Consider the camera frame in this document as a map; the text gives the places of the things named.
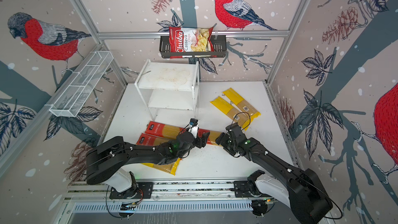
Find red spaghetti bag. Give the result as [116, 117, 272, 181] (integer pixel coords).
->
[136, 133, 169, 146]
[198, 129, 221, 146]
[145, 121, 183, 140]

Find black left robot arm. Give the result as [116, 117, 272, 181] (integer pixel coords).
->
[86, 131, 210, 192]

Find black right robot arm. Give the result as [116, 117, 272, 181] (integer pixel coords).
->
[216, 123, 333, 224]

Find yellow pasta bag near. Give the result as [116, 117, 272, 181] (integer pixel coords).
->
[210, 97, 251, 130]

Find yellow Pastatime pasta bag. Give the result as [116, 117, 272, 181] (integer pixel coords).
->
[142, 158, 180, 175]

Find yellow pasta bag far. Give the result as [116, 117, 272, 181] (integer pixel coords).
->
[223, 88, 261, 120]

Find white two-tier shelf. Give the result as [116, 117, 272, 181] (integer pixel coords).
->
[134, 60, 200, 121]

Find red cassava chips bag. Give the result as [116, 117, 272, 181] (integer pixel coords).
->
[169, 27, 214, 52]

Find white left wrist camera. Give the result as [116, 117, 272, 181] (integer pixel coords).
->
[187, 118, 199, 139]

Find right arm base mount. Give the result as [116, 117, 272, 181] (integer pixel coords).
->
[231, 180, 273, 199]

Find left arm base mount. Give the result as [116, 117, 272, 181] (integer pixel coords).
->
[109, 181, 154, 200]

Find black wall basket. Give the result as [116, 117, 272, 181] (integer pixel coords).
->
[159, 35, 227, 59]

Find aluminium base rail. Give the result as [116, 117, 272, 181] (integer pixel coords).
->
[63, 177, 322, 214]

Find white wire mesh basket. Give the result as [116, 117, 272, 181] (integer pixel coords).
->
[49, 51, 114, 117]

